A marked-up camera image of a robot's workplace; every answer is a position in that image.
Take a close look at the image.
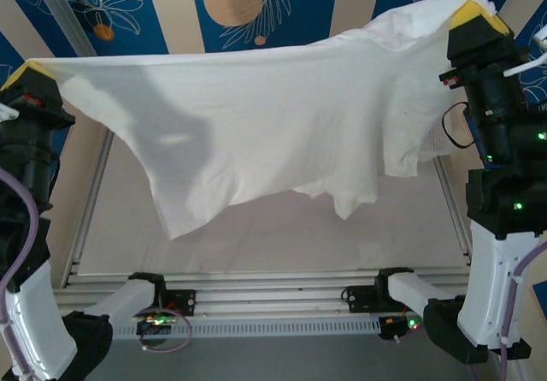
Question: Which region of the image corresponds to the white t-shirt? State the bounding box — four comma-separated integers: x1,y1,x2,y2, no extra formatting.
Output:
25,0,499,242

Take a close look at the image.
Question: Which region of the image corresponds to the circuit board with green light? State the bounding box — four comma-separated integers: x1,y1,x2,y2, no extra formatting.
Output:
378,314,425,342
136,312,180,336

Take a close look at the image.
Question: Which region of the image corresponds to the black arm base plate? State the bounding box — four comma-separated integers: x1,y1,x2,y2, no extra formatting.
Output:
346,284,379,314
160,289,197,317

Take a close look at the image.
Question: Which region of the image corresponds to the white perforated plastic basket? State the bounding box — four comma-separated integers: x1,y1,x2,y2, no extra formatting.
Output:
426,118,454,159

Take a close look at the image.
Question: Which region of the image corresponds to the black wire loop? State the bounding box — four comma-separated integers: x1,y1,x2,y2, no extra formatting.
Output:
439,102,476,149

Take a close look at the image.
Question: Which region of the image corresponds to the aluminium frame post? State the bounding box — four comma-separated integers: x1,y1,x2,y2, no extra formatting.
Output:
29,0,97,57

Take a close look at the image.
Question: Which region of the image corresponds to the grey slotted cable duct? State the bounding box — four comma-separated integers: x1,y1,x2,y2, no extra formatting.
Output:
113,319,382,342

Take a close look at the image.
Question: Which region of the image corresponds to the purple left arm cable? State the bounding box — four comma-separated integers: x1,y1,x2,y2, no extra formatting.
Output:
0,167,191,381

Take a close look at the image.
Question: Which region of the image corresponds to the wide aluminium base beam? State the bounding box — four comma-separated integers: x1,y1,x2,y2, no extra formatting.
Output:
53,269,473,320

